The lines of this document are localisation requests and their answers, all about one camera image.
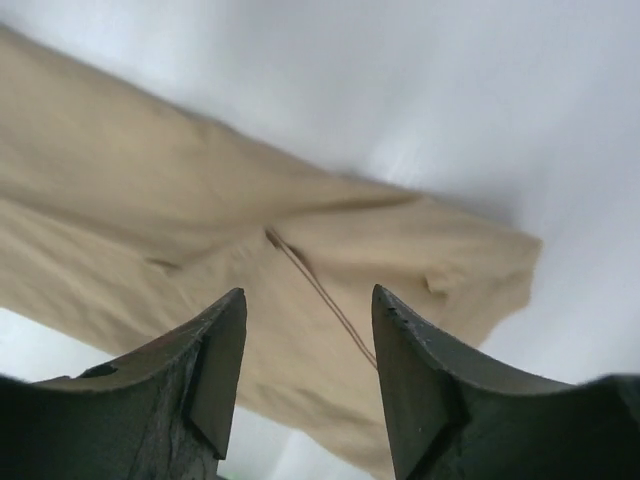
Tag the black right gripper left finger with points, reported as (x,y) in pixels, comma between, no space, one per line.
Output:
(161,411)

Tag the beige t shirt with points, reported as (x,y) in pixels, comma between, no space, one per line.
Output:
(122,217)

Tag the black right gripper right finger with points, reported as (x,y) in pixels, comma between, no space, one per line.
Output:
(453,412)

